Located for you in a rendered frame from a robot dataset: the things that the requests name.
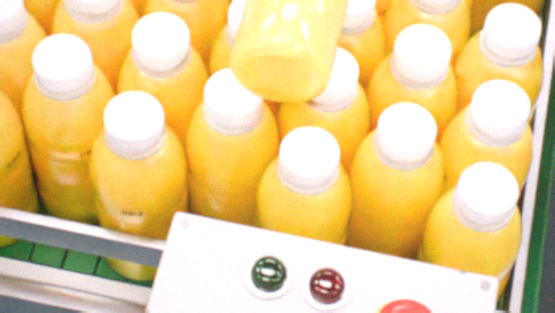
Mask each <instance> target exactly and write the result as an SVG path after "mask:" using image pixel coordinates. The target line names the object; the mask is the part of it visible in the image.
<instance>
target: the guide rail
mask: <svg viewBox="0 0 555 313"><path fill-rule="evenodd" d="M0 236H5V237H10V238H15V239H21V240H26V241H30V242H36V243H41V244H47V245H51V246H55V247H56V248H62V249H67V250H73V251H77V252H82V253H88V254H93V255H97V256H103V257H107V258H113V259H117V260H122V261H128V262H132V263H137V264H142V265H147V266H153V267H157V268H159V265H160V262H161V257H162V254H163V252H164V251H165V246H166V243H167V241H162V240H157V239H152V238H147V237H142V236H136V235H131V233H127V232H121V231H116V230H111V229H105V228H101V227H95V226H90V225H85V224H79V223H75V222H69V221H64V219H60V218H55V217H50V216H44V215H39V214H34V213H29V212H24V211H18V210H13V209H9V208H3V207H0Z"/></svg>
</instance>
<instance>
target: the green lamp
mask: <svg viewBox="0 0 555 313"><path fill-rule="evenodd" d="M250 278H251V281H252V283H253V284H254V285H255V286H256V287H257V288H260V290H262V291H264V292H274V291H277V290H278V289H279V288H281V287H282V286H283V285H284V283H285V282H286V281H287V268H286V265H284V264H283V261H282V260H281V259H280V258H278V257H276V256H262V257H260V258H258V259H256V260H255V261H254V264H253V265H252V267H251V271H250Z"/></svg>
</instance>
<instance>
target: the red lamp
mask: <svg viewBox="0 0 555 313"><path fill-rule="evenodd" d="M345 290H346V282H345V279H344V277H343V274H342V273H341V272H339V271H338V270H337V269H335V268H332V267H322V268H319V269H318V270H316V271H315V272H314V273H312V274H311V275H310V278H309V281H308V291H309V294H310V296H311V297H313V298H314V299H315V300H317V301H319V302H321V304H334V302H336V301H338V300H339V299H341V298H342V297H343V296H344V294H345Z"/></svg>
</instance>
